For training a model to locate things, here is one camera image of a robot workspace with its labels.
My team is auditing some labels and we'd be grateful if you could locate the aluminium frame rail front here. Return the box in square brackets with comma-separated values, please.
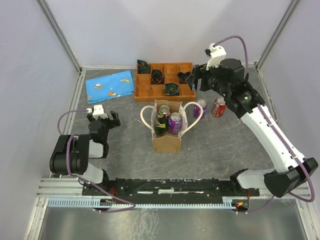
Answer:
[37, 178, 311, 199]

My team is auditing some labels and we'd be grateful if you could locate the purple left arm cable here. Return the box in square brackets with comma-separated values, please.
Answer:
[56, 108, 137, 214]

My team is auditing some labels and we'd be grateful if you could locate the dark rolled fabric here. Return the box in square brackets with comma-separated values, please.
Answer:
[137, 59, 151, 74]
[163, 82, 180, 96]
[177, 71, 192, 84]
[151, 69, 164, 85]

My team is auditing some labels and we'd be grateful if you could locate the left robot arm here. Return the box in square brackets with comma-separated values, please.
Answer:
[49, 105, 121, 195]

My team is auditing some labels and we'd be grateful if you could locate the dark rolled fabric middle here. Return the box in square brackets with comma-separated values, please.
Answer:
[151, 69, 164, 85]

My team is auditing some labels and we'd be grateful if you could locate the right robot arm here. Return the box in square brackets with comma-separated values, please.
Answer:
[186, 58, 319, 198]

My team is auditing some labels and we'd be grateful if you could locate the blue slotted cable duct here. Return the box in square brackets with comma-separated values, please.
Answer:
[46, 196, 241, 208]

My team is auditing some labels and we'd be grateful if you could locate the wooden compartment tray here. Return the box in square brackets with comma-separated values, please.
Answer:
[134, 60, 196, 103]

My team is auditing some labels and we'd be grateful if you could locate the aluminium frame post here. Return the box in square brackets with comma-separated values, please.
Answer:
[255, 0, 301, 70]
[36, 0, 82, 72]

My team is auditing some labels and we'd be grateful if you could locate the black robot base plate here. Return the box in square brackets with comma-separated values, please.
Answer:
[79, 178, 259, 205]

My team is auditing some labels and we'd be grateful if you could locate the red soda can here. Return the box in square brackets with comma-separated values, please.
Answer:
[158, 104, 171, 118]

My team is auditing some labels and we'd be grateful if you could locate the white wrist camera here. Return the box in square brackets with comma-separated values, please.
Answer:
[205, 43, 227, 71]
[92, 104, 108, 120]

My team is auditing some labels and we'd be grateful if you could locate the dark rolled fabric bottom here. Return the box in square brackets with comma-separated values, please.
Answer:
[163, 82, 180, 96]

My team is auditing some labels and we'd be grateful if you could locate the aluminium frame post right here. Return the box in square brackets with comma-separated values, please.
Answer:
[255, 0, 301, 70]

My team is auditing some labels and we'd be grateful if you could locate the dark rolled fabric top left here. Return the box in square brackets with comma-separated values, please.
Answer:
[137, 59, 151, 74]

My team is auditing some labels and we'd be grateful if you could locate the dark rolled fabric right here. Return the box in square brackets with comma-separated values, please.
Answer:
[177, 71, 192, 84]

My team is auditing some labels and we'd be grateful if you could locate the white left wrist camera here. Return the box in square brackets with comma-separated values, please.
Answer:
[92, 104, 108, 120]

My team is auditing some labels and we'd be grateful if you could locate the aluminium frame post left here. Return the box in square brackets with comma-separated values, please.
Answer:
[36, 0, 82, 72]

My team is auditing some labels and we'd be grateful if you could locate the blue space print cloth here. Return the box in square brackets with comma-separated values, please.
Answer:
[85, 70, 135, 104]

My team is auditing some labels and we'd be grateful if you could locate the purple soda can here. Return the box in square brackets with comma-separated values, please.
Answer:
[168, 112, 183, 135]

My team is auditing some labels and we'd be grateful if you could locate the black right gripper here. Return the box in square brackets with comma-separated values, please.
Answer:
[185, 59, 230, 98]

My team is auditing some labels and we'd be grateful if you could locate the green glass bottle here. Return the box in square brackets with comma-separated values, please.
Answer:
[154, 111, 168, 137]

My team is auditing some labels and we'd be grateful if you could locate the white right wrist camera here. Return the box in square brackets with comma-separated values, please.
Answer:
[205, 43, 227, 71]

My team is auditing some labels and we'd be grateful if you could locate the red coke can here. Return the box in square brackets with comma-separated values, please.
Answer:
[211, 97, 227, 117]

